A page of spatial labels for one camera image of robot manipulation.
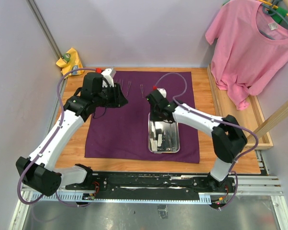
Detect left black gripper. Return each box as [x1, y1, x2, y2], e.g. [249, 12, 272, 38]
[94, 82, 129, 108]

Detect steel instrument tray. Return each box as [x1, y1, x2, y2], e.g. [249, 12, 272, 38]
[148, 114, 180, 154]

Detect purple surgical wrap cloth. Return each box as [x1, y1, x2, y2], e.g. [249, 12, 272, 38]
[85, 71, 200, 163]

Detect steel scissors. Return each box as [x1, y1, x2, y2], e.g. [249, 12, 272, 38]
[165, 131, 177, 152]

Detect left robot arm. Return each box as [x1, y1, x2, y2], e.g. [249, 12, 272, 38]
[16, 69, 128, 196]

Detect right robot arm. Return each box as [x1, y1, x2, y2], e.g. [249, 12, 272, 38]
[146, 89, 247, 192]

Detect white gauze pad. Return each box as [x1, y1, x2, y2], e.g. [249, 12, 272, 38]
[149, 122, 164, 153]

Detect yellow paper bag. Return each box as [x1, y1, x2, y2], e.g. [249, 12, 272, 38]
[56, 47, 84, 79]

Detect wooden tray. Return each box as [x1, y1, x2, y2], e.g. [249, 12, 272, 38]
[207, 63, 274, 150]

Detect pink t-shirt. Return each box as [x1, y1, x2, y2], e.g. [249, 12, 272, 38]
[205, 0, 288, 110]

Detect wooden beam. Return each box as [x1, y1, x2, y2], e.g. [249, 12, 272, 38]
[254, 100, 288, 138]

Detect grey clothes hanger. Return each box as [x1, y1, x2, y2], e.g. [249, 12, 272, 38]
[262, 0, 288, 29]

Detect green hanger clip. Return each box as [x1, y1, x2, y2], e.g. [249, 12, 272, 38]
[272, 7, 288, 24]

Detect yellow hoop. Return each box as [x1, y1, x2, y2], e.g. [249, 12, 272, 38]
[260, 0, 288, 27]

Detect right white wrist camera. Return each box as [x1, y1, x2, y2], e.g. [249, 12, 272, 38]
[157, 88, 167, 98]

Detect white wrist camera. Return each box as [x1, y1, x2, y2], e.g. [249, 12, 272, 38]
[101, 68, 116, 88]
[157, 88, 167, 98]

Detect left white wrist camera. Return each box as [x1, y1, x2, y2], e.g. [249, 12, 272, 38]
[101, 68, 116, 88]

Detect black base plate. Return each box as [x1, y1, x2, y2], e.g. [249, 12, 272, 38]
[65, 172, 236, 202]

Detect aluminium corner post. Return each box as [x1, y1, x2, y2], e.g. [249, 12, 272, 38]
[26, 0, 61, 59]

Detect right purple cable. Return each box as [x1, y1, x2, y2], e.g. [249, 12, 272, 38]
[152, 72, 259, 211]

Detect aluminium rail frame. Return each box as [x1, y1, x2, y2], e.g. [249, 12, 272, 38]
[10, 171, 288, 230]

